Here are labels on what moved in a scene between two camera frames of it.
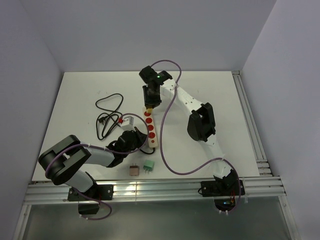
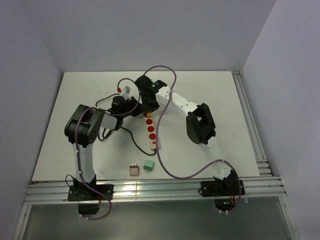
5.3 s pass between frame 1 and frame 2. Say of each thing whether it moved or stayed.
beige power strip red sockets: stayed
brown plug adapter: stayed
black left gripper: moved
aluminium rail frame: stayed
